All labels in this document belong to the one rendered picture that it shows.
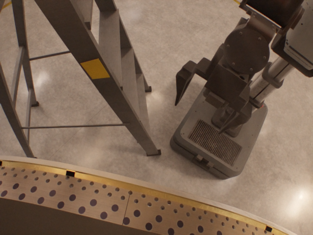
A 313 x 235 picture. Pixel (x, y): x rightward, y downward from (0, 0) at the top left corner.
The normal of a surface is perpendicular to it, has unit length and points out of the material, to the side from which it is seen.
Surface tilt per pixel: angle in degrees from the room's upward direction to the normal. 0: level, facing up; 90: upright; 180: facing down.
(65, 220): 62
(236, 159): 0
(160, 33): 0
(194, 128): 0
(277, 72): 90
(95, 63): 90
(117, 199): 43
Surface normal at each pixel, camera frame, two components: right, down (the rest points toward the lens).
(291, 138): 0.15, -0.35
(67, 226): 0.18, -0.98
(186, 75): 0.39, -0.69
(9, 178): 0.10, -0.90
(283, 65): -0.53, 0.76
